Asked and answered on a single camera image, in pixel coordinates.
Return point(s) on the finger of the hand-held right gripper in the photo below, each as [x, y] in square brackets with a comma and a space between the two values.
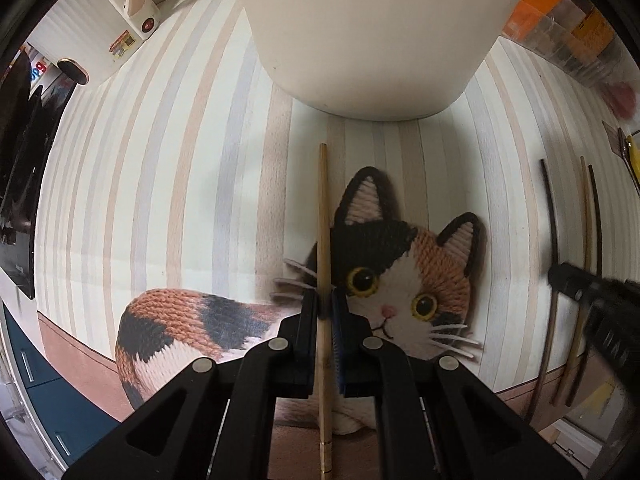
[612, 335]
[570, 280]

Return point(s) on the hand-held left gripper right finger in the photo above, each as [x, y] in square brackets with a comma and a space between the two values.
[338, 345]

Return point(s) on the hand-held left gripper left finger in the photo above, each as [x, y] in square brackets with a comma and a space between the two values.
[302, 355]

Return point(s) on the dark wooden chopstick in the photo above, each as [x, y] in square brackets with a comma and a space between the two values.
[551, 220]
[595, 220]

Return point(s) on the light bamboo chopstick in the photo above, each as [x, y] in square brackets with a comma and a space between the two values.
[586, 210]
[323, 220]

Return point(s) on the cream ribbed chopstick holder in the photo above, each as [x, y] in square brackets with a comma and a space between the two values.
[370, 35]

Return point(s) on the yellow flat device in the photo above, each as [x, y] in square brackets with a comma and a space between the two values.
[634, 160]

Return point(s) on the small brown card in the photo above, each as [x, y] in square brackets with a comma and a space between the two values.
[614, 137]

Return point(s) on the plastic bag with red food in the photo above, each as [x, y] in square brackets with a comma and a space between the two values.
[622, 97]

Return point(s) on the striped cat print tablecloth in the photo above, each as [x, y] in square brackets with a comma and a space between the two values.
[175, 185]

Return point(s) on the clear plastic organizer tray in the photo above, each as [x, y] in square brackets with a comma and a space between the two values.
[565, 52]

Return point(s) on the yellow seasoning packet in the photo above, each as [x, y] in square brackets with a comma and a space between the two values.
[595, 35]

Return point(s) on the blue cabinet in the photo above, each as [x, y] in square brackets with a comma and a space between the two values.
[50, 400]

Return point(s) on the orange seasoning packet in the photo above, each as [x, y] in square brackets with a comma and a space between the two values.
[537, 0]

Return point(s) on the black induction cooktop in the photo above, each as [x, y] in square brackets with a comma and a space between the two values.
[17, 200]

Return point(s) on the black frying pan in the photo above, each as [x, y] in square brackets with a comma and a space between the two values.
[72, 71]

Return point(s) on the cream and pink kettle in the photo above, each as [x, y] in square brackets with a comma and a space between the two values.
[117, 15]

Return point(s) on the colourful wall stickers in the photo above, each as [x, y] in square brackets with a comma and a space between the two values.
[40, 67]

